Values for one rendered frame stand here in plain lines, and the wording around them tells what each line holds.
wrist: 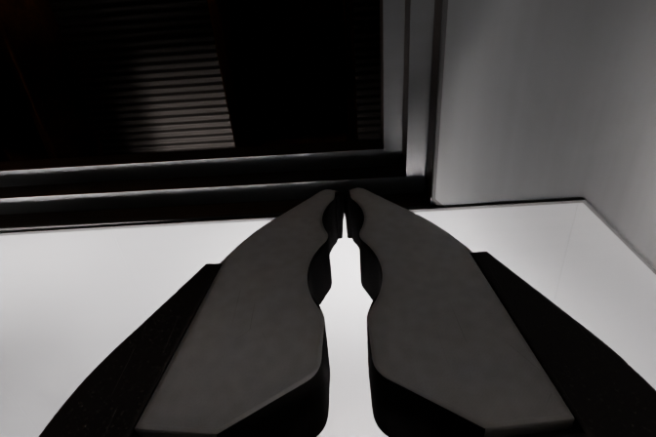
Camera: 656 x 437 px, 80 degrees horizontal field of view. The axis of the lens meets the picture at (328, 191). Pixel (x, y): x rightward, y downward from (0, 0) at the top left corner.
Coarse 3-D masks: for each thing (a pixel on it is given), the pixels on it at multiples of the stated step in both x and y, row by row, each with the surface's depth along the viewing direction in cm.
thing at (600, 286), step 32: (576, 224) 14; (608, 224) 14; (576, 256) 14; (608, 256) 14; (640, 256) 14; (576, 288) 15; (608, 288) 15; (640, 288) 15; (576, 320) 16; (608, 320) 16; (640, 320) 16; (640, 352) 16
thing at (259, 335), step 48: (336, 192) 12; (288, 240) 10; (336, 240) 12; (240, 288) 8; (288, 288) 8; (192, 336) 7; (240, 336) 7; (288, 336) 7; (192, 384) 6; (240, 384) 6; (288, 384) 6; (144, 432) 6; (192, 432) 6; (240, 432) 6; (288, 432) 6
